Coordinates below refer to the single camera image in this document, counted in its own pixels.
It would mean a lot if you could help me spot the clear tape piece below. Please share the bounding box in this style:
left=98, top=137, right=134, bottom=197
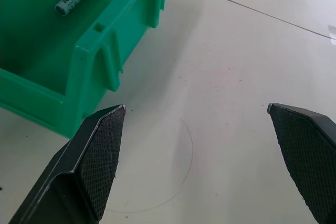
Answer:
left=328, top=25, right=336, bottom=46

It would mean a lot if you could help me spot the green plastic storage bin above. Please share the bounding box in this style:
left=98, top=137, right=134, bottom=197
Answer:
left=0, top=0, right=169, bottom=139

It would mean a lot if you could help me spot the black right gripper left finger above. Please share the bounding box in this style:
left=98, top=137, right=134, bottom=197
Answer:
left=8, top=104, right=127, bottom=224

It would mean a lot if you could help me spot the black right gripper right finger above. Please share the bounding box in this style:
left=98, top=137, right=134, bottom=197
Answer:
left=267, top=102, right=336, bottom=224

